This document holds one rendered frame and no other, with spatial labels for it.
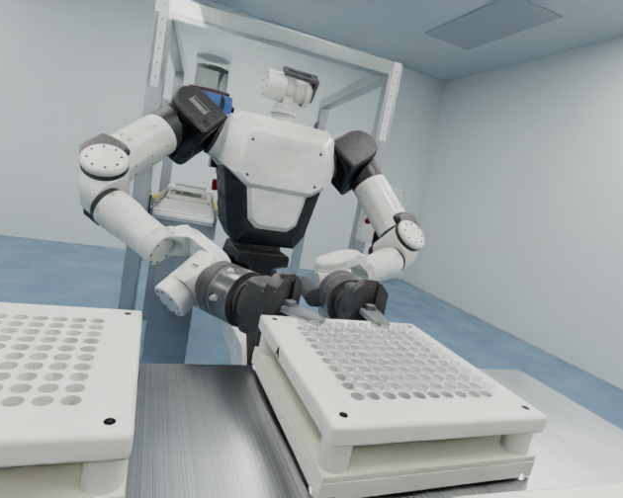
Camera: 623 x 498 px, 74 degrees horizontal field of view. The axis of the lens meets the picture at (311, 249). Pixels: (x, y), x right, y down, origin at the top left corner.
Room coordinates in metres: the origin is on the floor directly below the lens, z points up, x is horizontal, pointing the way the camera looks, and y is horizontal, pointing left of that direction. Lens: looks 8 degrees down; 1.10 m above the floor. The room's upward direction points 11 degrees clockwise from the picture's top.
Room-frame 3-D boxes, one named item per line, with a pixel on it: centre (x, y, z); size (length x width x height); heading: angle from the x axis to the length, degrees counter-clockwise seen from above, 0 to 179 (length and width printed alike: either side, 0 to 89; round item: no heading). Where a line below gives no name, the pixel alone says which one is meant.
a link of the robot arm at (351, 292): (0.69, -0.09, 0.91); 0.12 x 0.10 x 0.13; 15
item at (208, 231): (2.43, 0.76, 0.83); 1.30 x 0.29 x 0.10; 16
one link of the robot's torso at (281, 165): (1.10, 0.15, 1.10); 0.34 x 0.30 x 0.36; 112
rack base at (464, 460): (0.47, -0.11, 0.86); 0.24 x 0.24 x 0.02; 23
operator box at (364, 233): (1.91, -0.28, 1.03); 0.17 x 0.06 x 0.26; 106
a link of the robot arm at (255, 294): (0.60, 0.07, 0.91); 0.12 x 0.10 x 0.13; 55
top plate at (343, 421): (0.47, -0.11, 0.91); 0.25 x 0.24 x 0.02; 113
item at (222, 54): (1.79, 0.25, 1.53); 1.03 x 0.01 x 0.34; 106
